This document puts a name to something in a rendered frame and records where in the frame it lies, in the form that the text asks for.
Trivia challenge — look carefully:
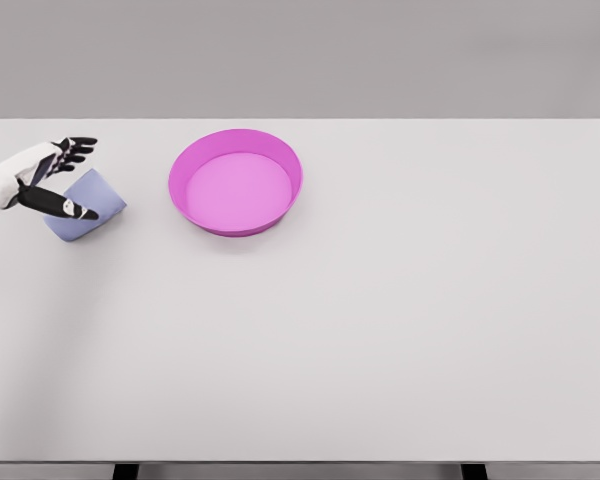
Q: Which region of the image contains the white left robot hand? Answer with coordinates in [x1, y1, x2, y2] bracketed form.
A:
[0, 136, 100, 222]

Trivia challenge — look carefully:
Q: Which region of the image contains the lavender blue cup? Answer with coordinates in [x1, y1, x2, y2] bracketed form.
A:
[42, 167, 128, 245]

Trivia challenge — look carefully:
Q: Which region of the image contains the pink round plate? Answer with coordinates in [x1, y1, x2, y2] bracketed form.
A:
[168, 128, 305, 238]

